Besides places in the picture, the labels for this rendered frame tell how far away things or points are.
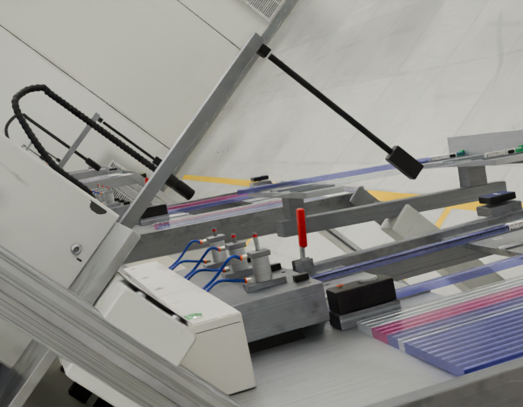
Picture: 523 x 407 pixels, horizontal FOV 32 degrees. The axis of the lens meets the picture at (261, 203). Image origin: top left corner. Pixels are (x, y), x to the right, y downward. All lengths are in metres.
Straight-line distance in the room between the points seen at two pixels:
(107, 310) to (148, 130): 8.26
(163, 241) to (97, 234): 1.39
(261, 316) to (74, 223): 0.34
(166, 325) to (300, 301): 0.43
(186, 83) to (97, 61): 0.86
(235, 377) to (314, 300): 0.19
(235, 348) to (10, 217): 0.27
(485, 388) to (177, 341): 0.29
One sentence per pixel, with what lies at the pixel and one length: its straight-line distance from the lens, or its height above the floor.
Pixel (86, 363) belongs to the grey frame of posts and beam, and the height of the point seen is 1.37.
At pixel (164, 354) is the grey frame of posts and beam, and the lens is 0.69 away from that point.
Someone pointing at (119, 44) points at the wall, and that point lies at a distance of 8.94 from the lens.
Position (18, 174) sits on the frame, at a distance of 0.81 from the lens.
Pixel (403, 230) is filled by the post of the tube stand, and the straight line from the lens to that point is 1.80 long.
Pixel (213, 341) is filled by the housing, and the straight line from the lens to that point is 0.94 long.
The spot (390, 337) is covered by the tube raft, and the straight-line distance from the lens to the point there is 1.01.
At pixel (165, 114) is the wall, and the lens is 8.96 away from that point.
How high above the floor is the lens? 1.51
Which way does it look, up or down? 15 degrees down
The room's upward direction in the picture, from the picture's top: 54 degrees counter-clockwise
